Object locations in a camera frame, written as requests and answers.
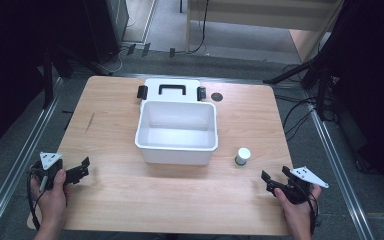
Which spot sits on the dark cabinet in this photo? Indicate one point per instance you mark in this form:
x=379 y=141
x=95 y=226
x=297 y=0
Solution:
x=105 y=30

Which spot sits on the white box lid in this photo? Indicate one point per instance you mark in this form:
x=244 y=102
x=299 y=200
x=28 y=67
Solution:
x=172 y=96

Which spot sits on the black tripod stand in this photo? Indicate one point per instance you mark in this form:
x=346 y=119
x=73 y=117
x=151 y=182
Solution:
x=316 y=76

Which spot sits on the black lid latch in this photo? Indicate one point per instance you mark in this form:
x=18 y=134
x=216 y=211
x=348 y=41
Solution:
x=142 y=92
x=201 y=93

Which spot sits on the small white bottle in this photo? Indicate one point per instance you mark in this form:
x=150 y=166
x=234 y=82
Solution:
x=242 y=156

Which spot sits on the person's left hand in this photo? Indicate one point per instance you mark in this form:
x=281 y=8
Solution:
x=52 y=200

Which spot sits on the light wooden desk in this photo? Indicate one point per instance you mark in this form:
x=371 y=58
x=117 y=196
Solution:
x=263 y=20

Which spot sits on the person's right hand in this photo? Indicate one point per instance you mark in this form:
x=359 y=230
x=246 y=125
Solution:
x=296 y=213

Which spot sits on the black metal stand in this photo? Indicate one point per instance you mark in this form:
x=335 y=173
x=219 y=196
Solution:
x=48 y=80

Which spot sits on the metal floor rail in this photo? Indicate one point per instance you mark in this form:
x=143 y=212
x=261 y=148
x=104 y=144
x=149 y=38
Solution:
x=16 y=163
x=340 y=173

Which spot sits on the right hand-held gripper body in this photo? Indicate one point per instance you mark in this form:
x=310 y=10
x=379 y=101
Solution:
x=301 y=188

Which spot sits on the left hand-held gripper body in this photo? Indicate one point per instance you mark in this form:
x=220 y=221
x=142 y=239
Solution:
x=48 y=168

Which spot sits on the white plastic storage box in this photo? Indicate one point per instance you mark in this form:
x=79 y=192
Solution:
x=177 y=133

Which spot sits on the dark round table grommet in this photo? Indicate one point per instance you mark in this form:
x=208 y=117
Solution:
x=217 y=97

